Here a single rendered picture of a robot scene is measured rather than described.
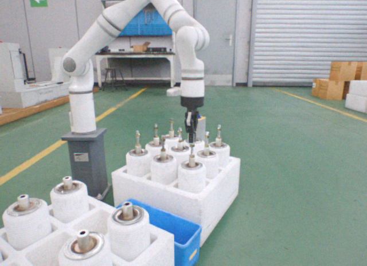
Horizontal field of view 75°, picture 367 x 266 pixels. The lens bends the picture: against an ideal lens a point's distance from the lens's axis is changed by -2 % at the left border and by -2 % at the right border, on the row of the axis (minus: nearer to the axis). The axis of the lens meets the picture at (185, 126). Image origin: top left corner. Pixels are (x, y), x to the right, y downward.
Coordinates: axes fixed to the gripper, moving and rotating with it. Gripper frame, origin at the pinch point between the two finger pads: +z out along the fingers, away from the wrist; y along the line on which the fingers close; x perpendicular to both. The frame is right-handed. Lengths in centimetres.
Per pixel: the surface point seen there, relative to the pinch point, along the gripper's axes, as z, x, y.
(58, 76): 0, 262, 261
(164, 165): 10.5, 9.3, -0.7
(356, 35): -84, -274, 570
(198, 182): 14.1, -3.0, -3.8
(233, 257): 34.9, -16.1, -11.6
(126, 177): 17.2, 24.5, 0.0
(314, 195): 35, -52, 33
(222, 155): 12.4, -9.4, 18.1
